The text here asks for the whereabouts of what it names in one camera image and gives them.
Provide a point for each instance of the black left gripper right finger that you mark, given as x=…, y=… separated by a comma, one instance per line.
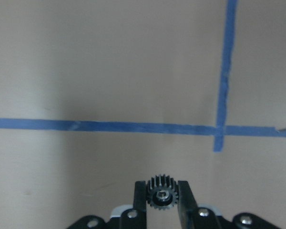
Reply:
x=187, y=205

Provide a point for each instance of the small black bearing gear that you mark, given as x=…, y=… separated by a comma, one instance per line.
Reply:
x=162, y=192

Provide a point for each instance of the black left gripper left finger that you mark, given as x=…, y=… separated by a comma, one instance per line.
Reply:
x=140, y=196

